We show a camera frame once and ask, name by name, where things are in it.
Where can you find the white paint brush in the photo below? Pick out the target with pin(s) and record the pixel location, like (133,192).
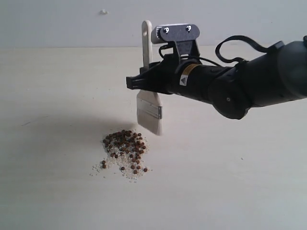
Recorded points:
(149,106)

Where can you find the white wall hook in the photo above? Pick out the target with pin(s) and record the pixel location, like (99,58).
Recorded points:
(103,12)

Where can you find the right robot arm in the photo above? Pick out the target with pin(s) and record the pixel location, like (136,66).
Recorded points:
(279,75)

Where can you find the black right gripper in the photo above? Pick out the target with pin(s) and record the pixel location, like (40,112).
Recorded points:
(180,72)

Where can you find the pile of beans and grains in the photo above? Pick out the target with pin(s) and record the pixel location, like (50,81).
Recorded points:
(124,149)

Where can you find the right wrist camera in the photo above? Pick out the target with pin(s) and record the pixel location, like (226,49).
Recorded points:
(174,33)

